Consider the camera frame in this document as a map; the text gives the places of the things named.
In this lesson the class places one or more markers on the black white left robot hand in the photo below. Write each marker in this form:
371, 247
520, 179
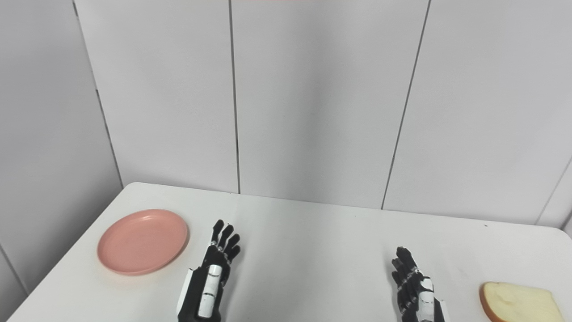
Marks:
208, 286

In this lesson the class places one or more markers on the pink round plate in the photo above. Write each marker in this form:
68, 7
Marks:
143, 241

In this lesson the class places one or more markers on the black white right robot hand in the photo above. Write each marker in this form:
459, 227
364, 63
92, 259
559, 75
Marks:
418, 295

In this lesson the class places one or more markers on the slice of bread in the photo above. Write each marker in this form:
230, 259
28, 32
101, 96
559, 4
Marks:
518, 304

